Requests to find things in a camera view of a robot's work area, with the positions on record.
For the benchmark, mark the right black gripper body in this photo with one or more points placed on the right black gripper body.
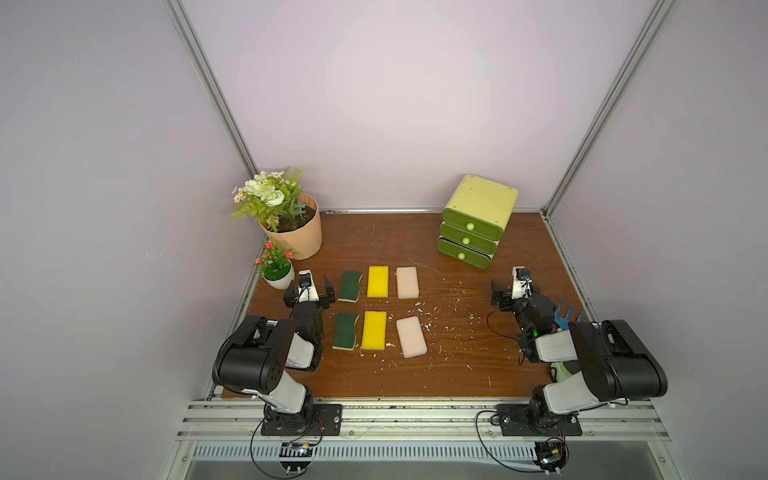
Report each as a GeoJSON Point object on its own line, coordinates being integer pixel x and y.
{"type": "Point", "coordinates": [511, 300]}

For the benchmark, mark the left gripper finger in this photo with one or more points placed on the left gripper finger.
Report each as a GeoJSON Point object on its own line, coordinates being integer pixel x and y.
{"type": "Point", "coordinates": [291, 295]}
{"type": "Point", "coordinates": [329, 294]}

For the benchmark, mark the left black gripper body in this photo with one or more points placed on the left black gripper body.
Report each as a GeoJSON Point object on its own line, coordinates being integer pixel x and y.
{"type": "Point", "coordinates": [321, 304]}

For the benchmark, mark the yellow green sponge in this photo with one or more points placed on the yellow green sponge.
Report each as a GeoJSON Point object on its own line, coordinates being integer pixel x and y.
{"type": "Point", "coordinates": [345, 337]}
{"type": "Point", "coordinates": [349, 286]}

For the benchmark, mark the yellow side up sponge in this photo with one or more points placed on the yellow side up sponge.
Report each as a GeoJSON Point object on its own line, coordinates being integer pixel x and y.
{"type": "Point", "coordinates": [378, 282]}

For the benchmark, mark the green drawer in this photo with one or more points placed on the green drawer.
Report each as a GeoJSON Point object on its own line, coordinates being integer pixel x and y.
{"type": "Point", "coordinates": [468, 239]}
{"type": "Point", "coordinates": [464, 254]}
{"type": "Point", "coordinates": [490, 229]}

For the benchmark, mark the large yellow sponge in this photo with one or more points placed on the large yellow sponge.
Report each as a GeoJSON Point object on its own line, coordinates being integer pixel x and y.
{"type": "Point", "coordinates": [374, 330]}

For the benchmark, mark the beige sponge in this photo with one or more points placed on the beige sponge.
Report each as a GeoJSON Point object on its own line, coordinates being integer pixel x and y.
{"type": "Point", "coordinates": [407, 282]}
{"type": "Point", "coordinates": [411, 337]}

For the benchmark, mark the green pink drawer cabinet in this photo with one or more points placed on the green pink drawer cabinet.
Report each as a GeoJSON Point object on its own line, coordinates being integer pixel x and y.
{"type": "Point", "coordinates": [483, 198]}

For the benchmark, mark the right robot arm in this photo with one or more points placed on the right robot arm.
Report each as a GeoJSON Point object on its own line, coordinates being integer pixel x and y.
{"type": "Point", "coordinates": [612, 363]}

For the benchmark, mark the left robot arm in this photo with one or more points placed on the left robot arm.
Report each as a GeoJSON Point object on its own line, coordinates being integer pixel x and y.
{"type": "Point", "coordinates": [258, 357]}

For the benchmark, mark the small white flower pot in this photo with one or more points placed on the small white flower pot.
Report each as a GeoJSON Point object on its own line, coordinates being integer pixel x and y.
{"type": "Point", "coordinates": [281, 279]}

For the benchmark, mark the pink flowers small plant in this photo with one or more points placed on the pink flowers small plant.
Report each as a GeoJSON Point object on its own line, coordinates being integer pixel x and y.
{"type": "Point", "coordinates": [275, 261]}

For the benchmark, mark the blue garden rake tool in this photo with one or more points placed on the blue garden rake tool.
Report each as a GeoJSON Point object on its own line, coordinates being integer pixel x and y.
{"type": "Point", "coordinates": [564, 316]}

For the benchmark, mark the white flowers green plant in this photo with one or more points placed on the white flowers green plant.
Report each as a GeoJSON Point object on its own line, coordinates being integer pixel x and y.
{"type": "Point", "coordinates": [272, 199]}

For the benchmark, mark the left electronics board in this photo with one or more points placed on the left electronics board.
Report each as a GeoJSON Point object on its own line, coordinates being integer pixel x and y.
{"type": "Point", "coordinates": [295, 457]}

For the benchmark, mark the electronics board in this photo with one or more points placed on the electronics board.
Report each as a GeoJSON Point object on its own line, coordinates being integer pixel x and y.
{"type": "Point", "coordinates": [295, 457]}
{"type": "Point", "coordinates": [552, 455]}

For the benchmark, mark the right electronics board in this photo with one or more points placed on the right electronics board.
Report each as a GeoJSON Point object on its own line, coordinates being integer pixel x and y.
{"type": "Point", "coordinates": [552, 455]}

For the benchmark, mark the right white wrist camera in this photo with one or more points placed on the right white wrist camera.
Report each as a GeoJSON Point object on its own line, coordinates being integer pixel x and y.
{"type": "Point", "coordinates": [522, 283]}

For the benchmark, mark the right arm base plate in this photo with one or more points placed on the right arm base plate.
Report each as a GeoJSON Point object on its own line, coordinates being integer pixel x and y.
{"type": "Point", "coordinates": [525, 420]}

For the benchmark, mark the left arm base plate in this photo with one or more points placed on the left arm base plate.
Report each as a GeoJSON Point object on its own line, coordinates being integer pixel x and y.
{"type": "Point", "coordinates": [314, 420]}

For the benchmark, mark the aluminium front rail frame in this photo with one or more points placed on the aluminium front rail frame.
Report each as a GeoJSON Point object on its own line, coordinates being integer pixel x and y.
{"type": "Point", "coordinates": [418, 430]}

